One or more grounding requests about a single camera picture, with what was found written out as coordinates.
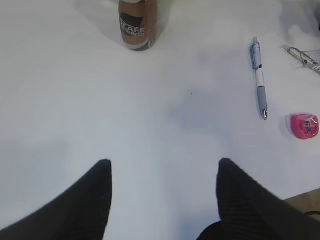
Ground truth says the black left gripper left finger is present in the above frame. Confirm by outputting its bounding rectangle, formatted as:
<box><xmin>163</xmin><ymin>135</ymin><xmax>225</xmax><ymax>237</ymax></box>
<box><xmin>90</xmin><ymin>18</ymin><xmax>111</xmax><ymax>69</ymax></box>
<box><xmin>0</xmin><ymin>159</ymin><xmax>113</xmax><ymax>240</ymax></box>

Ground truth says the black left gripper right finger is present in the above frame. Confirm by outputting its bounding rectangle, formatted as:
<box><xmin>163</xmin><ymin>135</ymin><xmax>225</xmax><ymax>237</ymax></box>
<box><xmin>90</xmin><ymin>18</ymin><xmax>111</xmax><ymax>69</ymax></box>
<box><xmin>216</xmin><ymin>157</ymin><xmax>320</xmax><ymax>240</ymax></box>

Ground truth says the brown coffee bottle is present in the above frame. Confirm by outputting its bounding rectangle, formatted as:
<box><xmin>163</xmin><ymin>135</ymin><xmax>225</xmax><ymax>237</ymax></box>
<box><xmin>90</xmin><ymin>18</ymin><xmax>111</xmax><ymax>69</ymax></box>
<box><xmin>118</xmin><ymin>0</ymin><xmax>158</xmax><ymax>52</ymax></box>

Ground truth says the pink pencil sharpener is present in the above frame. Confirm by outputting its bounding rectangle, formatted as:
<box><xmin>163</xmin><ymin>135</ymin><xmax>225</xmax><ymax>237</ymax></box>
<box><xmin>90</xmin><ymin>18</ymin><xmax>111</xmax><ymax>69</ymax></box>
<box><xmin>285</xmin><ymin>112</ymin><xmax>320</xmax><ymax>140</ymax></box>

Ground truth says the blue white ballpoint pen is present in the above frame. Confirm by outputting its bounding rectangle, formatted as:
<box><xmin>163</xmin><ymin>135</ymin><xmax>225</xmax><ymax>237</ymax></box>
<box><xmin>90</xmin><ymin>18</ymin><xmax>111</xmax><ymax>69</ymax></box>
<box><xmin>250</xmin><ymin>37</ymin><xmax>268</xmax><ymax>120</ymax></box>

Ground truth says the grey white ballpoint pen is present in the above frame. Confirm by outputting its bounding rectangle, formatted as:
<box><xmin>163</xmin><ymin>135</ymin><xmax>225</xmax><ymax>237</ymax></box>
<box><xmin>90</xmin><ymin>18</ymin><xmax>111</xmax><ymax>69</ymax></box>
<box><xmin>283</xmin><ymin>44</ymin><xmax>320</xmax><ymax>75</ymax></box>

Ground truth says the clear plastic ruler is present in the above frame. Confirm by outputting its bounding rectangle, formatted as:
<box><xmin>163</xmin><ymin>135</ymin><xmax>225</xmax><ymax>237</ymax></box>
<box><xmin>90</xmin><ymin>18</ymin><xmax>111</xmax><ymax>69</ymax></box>
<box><xmin>303</xmin><ymin>49</ymin><xmax>320</xmax><ymax>71</ymax></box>

